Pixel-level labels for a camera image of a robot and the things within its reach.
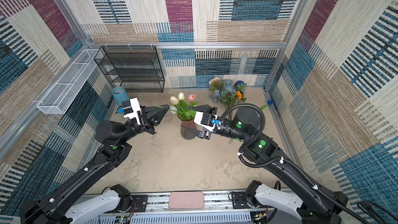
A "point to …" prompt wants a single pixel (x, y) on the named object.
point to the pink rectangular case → (186, 200)
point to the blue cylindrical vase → (119, 95)
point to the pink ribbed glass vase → (186, 133)
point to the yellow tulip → (184, 106)
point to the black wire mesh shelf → (137, 67)
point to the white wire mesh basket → (58, 99)
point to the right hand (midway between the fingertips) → (188, 115)
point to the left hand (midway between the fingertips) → (167, 107)
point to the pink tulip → (191, 98)
